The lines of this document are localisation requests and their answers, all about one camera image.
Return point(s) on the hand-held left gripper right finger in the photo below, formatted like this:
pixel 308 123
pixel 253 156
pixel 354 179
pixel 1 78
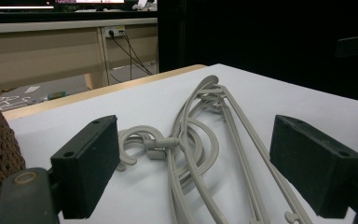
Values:
pixel 313 168

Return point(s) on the light wooden desk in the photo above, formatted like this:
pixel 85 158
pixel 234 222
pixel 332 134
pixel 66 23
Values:
pixel 43 53

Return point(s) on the colourful toys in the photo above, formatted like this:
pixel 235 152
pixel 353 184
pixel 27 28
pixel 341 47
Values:
pixel 56 95

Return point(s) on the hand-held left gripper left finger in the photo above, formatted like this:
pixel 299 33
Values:
pixel 87 168

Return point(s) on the white power outlet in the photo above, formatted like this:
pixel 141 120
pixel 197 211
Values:
pixel 115 31

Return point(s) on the black metal stand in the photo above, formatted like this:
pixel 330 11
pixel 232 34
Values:
pixel 354 46

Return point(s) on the white table cover sheet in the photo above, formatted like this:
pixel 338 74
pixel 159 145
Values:
pixel 136 193

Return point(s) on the grey plastic clothes hanger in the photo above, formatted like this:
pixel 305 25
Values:
pixel 140 128
pixel 245 169
pixel 155 154

